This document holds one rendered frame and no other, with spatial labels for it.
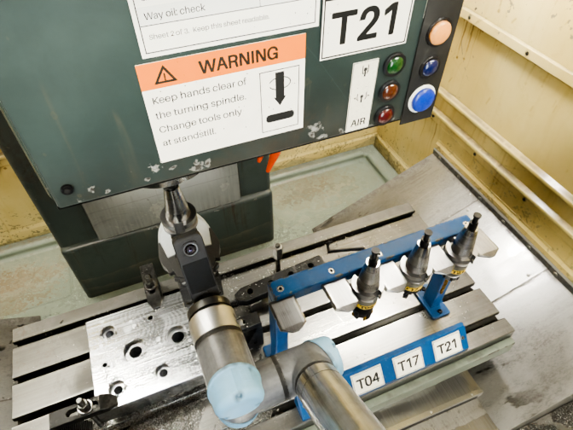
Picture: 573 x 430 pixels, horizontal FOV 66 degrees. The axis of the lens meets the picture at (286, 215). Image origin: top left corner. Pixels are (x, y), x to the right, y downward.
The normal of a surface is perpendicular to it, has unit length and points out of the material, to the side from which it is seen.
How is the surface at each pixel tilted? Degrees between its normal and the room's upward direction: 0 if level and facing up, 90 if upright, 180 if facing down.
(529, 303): 24
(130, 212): 90
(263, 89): 90
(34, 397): 0
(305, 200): 0
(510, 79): 90
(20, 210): 90
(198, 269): 61
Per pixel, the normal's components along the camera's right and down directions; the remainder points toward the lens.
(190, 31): 0.38, 0.68
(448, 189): -0.38, -0.50
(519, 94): -0.93, 0.28
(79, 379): 0.00, -0.68
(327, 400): -0.58, -0.73
